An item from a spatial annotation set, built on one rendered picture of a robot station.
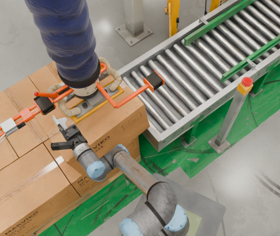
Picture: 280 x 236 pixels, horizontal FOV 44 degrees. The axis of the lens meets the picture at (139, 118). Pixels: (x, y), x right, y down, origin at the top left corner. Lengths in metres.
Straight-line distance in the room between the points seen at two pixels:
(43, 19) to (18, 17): 2.80
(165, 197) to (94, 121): 0.99
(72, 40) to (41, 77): 1.47
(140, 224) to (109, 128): 0.96
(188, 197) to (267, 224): 1.03
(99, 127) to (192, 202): 0.75
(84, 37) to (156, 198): 0.75
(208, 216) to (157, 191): 0.91
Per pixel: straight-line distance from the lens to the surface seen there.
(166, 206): 1.32
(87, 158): 1.69
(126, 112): 2.15
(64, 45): 1.53
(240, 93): 2.38
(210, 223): 2.21
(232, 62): 2.98
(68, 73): 1.74
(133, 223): 1.30
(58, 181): 2.54
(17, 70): 3.78
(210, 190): 3.04
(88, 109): 1.97
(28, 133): 2.74
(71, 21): 1.46
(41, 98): 1.93
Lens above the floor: 2.90
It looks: 63 degrees down
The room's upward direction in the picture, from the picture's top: 4 degrees counter-clockwise
